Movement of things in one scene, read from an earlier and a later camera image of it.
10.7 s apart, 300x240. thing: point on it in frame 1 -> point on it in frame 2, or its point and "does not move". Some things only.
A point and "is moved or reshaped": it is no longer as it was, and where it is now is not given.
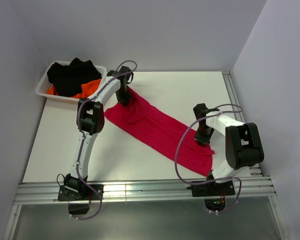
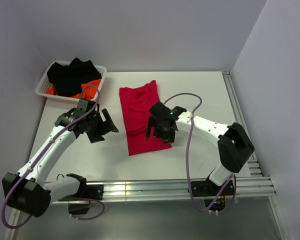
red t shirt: (167, 136) is moved or reshaped
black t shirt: (67, 80) does not move
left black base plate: (88, 193) does not move
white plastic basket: (44, 83) does not move
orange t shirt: (89, 88) does not move
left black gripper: (124, 100) -> (106, 127)
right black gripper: (202, 141) -> (171, 133)
